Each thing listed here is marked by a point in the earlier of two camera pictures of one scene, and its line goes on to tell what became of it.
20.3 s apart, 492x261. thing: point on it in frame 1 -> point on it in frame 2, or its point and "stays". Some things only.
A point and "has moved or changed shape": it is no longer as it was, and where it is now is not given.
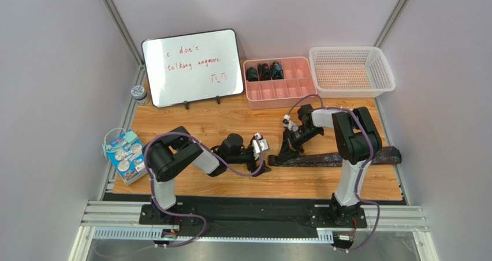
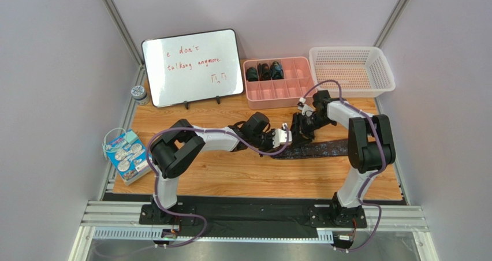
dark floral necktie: x=390 y=155 has moved or changed shape
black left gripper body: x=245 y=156 -> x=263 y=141
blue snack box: x=129 y=158 stays
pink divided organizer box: x=278 y=82 stays
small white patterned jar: x=140 y=95 stays
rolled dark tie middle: x=264 y=72 stays
